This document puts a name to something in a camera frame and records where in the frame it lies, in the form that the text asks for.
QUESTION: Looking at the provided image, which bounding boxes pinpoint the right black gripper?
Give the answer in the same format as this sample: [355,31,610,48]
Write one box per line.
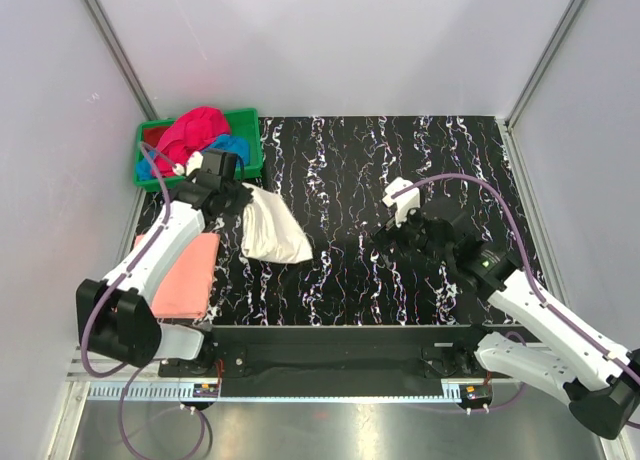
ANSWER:
[369,202,453,268]

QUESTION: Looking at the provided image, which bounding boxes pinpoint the cream white t shirt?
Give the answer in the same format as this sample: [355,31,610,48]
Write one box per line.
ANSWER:
[241,183,313,264]

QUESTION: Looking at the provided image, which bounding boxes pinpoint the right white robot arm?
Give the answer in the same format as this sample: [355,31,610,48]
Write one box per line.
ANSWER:
[372,209,639,440]

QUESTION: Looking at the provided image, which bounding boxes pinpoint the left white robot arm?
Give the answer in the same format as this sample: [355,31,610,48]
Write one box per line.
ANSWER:
[76,181,252,378]

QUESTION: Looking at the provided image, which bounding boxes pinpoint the magenta pink t shirt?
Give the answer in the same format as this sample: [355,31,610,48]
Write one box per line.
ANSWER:
[154,106,231,177]

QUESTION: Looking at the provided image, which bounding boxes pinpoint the blue t shirt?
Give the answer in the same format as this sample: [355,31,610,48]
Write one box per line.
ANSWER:
[134,134,251,181]

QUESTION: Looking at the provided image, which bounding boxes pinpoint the dark red t shirt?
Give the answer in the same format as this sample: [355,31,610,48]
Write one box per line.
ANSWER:
[142,125,175,152]

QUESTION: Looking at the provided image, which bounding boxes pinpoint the folded pink t shirt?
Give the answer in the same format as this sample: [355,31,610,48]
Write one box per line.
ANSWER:
[151,233,220,320]

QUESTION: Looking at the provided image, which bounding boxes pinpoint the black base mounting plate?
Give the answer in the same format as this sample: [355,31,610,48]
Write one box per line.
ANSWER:
[159,326,489,402]

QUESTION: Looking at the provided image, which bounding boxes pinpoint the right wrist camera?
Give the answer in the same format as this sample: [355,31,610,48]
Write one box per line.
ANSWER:
[380,176,474,231]

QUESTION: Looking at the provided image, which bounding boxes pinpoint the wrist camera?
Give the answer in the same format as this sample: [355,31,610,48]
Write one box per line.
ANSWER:
[172,148,240,186]
[380,176,474,231]

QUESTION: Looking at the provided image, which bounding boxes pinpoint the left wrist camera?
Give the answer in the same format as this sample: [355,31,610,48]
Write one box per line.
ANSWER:
[172,148,240,186]

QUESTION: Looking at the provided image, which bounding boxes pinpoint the left aluminium frame post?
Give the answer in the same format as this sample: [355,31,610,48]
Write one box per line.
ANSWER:
[81,0,160,120]

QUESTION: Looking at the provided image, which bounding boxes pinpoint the aluminium frame post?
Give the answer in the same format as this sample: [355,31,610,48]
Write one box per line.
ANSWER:
[504,0,589,129]
[81,0,160,120]

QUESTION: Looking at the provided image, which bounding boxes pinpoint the grey slotted cable duct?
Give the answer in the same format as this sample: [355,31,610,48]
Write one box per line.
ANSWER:
[84,379,471,404]

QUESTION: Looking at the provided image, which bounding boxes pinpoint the right aluminium frame post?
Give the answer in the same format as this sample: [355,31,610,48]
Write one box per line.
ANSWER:
[504,0,589,129]

